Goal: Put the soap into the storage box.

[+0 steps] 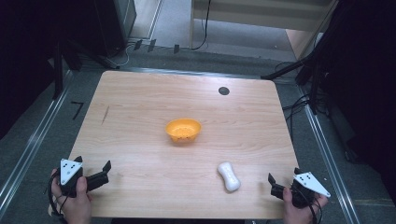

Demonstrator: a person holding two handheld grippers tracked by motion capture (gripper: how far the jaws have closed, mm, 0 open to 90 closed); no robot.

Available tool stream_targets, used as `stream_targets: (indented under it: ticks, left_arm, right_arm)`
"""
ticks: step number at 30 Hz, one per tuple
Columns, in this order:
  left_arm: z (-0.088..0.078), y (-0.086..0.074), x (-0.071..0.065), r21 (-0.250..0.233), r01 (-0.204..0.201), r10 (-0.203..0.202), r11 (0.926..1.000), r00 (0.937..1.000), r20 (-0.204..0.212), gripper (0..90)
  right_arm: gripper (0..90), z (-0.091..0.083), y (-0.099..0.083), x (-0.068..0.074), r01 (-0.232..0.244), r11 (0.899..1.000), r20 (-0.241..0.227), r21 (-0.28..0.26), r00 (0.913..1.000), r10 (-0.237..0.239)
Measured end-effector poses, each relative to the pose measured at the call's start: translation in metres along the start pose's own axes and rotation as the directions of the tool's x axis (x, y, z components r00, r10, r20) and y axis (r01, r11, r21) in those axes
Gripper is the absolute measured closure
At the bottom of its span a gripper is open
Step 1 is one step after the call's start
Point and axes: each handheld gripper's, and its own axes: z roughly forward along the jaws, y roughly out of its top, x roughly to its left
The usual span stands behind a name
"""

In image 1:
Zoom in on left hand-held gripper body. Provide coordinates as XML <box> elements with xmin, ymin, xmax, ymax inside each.
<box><xmin>59</xmin><ymin>158</ymin><xmax>110</xmax><ymax>199</ymax></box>

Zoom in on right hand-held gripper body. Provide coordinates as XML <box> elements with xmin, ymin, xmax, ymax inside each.
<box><xmin>270</xmin><ymin>171</ymin><xmax>332</xmax><ymax>209</ymax></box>

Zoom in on person's right hand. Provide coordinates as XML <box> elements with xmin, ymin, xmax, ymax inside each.
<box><xmin>281</xmin><ymin>186</ymin><xmax>330</xmax><ymax>224</ymax></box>

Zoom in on person's left hand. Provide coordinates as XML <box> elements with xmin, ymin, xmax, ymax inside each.
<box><xmin>50</xmin><ymin>168</ymin><xmax>93</xmax><ymax>224</ymax></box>

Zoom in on white bone-shaped object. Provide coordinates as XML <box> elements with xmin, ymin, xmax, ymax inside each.
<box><xmin>217</xmin><ymin>161</ymin><xmax>242</xmax><ymax>193</ymax></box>

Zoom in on orange plastic bowl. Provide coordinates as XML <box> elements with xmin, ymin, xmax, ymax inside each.
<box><xmin>164</xmin><ymin>118</ymin><xmax>203</xmax><ymax>144</ymax></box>

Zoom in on black metal stand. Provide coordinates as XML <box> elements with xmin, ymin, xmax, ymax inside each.
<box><xmin>260</xmin><ymin>46</ymin><xmax>325</xmax><ymax>116</ymax></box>
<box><xmin>50</xmin><ymin>36</ymin><xmax>120</xmax><ymax>101</ymax></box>

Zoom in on black cabinet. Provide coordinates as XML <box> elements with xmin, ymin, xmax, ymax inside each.
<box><xmin>92</xmin><ymin>0</ymin><xmax>138</xmax><ymax>59</ymax></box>

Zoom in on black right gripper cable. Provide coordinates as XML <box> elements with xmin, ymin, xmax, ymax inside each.
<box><xmin>297</xmin><ymin>188</ymin><xmax>324</xmax><ymax>224</ymax></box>

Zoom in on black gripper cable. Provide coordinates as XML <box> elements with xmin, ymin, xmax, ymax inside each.
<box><xmin>47</xmin><ymin>173</ymin><xmax>70</xmax><ymax>220</ymax></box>
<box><xmin>297</xmin><ymin>188</ymin><xmax>324</xmax><ymax>224</ymax></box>

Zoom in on aluminium floor rail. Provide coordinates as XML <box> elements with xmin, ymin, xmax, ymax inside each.
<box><xmin>0</xmin><ymin>70</ymin><xmax>76</xmax><ymax>217</ymax></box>
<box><xmin>120</xmin><ymin>66</ymin><xmax>297</xmax><ymax>84</ymax></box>
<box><xmin>297</xmin><ymin>85</ymin><xmax>363</xmax><ymax>224</ymax></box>

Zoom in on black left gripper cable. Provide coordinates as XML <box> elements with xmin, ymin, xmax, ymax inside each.
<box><xmin>47</xmin><ymin>173</ymin><xmax>70</xmax><ymax>220</ymax></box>

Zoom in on black floor cables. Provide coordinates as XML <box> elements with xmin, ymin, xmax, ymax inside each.
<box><xmin>280</xmin><ymin>60</ymin><xmax>331</xmax><ymax>133</ymax></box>

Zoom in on white floor cable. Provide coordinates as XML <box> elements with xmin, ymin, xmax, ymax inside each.
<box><xmin>115</xmin><ymin>42</ymin><xmax>135</xmax><ymax>68</ymax></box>

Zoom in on black hanging cable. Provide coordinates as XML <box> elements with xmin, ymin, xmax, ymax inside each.
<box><xmin>190</xmin><ymin>0</ymin><xmax>213</xmax><ymax>51</ymax></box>

